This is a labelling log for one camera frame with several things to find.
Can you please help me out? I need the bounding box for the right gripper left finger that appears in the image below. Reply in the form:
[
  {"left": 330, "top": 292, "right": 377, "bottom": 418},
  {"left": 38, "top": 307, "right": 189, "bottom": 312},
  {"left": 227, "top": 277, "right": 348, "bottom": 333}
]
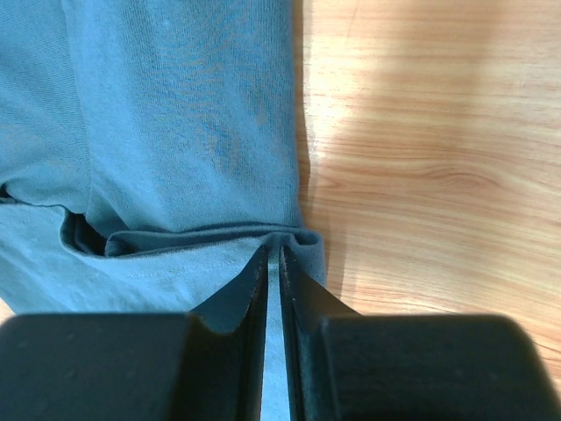
[{"left": 1, "top": 248, "right": 267, "bottom": 420}]

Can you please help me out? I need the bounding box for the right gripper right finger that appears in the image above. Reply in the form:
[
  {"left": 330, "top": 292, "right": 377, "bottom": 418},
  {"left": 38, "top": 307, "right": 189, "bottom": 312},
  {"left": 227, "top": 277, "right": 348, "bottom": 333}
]
[{"left": 280, "top": 247, "right": 560, "bottom": 420}]

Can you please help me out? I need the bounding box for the grey blue t shirt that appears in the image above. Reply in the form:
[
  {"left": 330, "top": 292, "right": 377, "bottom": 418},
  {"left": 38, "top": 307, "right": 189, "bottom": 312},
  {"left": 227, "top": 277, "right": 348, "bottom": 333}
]
[{"left": 1, "top": 1, "right": 325, "bottom": 420}]

